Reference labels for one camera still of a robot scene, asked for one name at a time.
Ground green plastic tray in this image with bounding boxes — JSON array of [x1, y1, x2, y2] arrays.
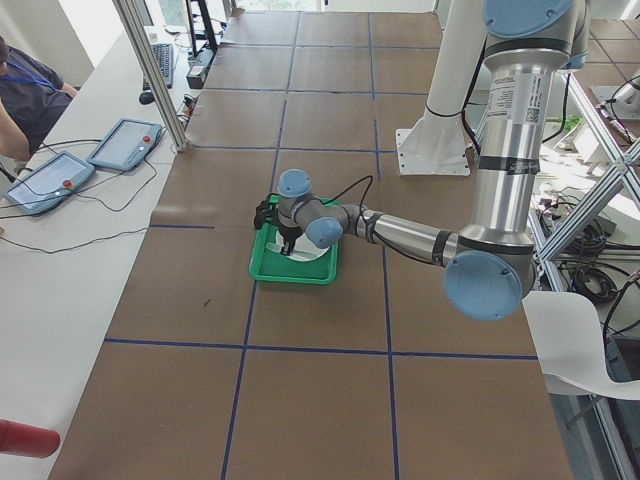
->
[[249, 222, 339, 285]]

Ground blue teach pendant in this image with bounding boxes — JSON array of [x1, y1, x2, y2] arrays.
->
[[3, 151, 95, 216], [87, 118, 162, 172]]

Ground black keyboard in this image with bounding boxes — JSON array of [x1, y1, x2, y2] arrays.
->
[[151, 43, 174, 89]]

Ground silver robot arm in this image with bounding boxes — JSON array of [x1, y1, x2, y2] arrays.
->
[[273, 1, 590, 321]]

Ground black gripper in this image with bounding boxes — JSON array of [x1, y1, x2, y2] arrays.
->
[[278, 225, 302, 256]]

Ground red cylinder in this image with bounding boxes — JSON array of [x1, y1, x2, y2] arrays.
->
[[1, 419, 60, 458]]

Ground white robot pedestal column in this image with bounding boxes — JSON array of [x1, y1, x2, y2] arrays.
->
[[396, 0, 487, 176]]

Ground seated person in dark shirt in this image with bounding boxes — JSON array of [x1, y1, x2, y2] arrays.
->
[[1, 41, 78, 163]]

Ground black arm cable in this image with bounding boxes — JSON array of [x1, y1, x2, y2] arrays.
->
[[319, 174, 381, 241]]

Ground far blue teach pendant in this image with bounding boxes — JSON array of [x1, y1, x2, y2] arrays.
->
[[87, 118, 162, 172]]

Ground aluminium frame post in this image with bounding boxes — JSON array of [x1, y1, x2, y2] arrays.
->
[[112, 0, 188, 152]]

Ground near blue teach pendant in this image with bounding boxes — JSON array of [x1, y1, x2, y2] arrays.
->
[[3, 151, 95, 216]]

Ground black computer mouse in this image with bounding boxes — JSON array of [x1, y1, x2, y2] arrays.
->
[[138, 90, 155, 105]]

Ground white round plate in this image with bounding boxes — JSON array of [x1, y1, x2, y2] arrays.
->
[[265, 229, 330, 263]]

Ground white paper sheet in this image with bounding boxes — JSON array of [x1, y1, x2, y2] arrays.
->
[[522, 291, 639, 400]]

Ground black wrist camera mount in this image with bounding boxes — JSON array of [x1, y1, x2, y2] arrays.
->
[[253, 194, 278, 231]]

